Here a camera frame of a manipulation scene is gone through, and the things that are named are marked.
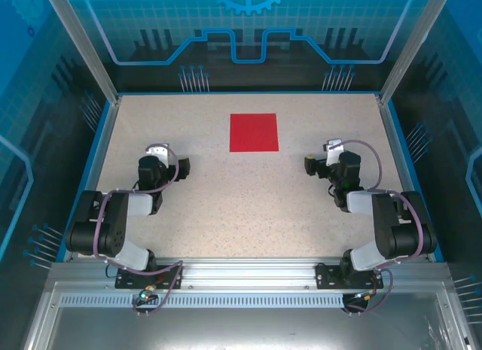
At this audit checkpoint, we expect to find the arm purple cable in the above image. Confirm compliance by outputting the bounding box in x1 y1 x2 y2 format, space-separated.
92 142 185 318
325 138 425 317

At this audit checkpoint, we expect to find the aluminium mounting rail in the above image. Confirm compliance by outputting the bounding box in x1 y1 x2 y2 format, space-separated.
50 256 451 291

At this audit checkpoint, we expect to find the cable plug with green light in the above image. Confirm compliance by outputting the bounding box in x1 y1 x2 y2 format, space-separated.
137 285 158 303

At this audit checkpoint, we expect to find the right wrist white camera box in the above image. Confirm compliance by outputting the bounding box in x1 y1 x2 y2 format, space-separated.
324 138 344 167

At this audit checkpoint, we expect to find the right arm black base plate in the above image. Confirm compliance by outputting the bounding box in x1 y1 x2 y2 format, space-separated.
315 262 385 291

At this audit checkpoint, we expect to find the cable plug with orange light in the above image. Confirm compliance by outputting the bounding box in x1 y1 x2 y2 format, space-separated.
352 288 379 302

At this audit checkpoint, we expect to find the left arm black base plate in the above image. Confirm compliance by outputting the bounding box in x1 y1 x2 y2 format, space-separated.
114 265 185 291

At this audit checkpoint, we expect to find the aluminium frame post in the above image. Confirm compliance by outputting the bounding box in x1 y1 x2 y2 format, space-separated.
41 0 122 105
377 0 457 105

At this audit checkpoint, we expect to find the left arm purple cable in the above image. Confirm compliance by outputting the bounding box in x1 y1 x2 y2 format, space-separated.
92 142 185 318

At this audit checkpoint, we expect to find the blue edged table side rail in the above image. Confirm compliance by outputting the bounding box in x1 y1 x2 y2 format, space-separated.
376 94 446 261
56 97 122 261

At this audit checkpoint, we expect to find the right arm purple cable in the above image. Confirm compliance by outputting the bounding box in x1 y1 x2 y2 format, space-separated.
325 138 425 317

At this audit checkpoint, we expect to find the red square paper sheet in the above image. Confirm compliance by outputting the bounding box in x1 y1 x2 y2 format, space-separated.
229 113 280 154

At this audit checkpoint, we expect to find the slotted grey cable duct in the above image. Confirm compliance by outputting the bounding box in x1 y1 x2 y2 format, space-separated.
59 294 349 309

